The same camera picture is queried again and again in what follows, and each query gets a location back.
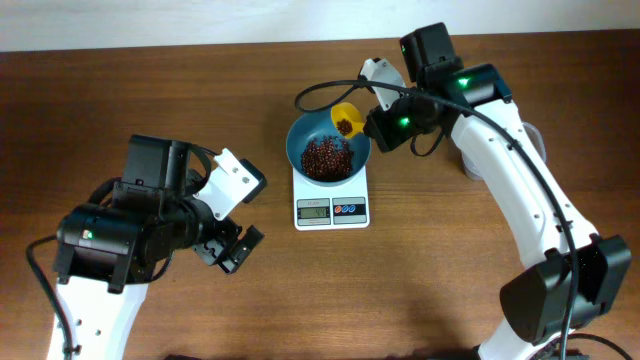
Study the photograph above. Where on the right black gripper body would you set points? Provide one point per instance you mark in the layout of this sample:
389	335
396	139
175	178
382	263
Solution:
376	126

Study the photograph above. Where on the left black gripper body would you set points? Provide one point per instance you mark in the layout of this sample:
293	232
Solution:
220	248

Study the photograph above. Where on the yellow measuring scoop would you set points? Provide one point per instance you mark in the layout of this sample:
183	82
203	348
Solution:
348	111

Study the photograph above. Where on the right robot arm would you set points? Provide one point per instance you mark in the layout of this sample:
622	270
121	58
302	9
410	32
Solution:
571	273

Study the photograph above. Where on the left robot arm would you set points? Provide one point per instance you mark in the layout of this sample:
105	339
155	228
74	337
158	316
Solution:
99	287

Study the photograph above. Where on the red beans in scoop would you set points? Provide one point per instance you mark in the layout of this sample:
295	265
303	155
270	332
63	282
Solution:
344	127

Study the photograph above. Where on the red beans in bowl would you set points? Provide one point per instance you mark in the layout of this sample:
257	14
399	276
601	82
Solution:
328	159

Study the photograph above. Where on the teal blue bowl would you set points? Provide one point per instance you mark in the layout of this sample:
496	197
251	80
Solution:
318	125

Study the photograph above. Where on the white digital kitchen scale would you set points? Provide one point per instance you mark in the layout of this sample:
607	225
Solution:
330	206

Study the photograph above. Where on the clear plastic container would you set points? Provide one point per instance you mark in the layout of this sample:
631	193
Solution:
535	138

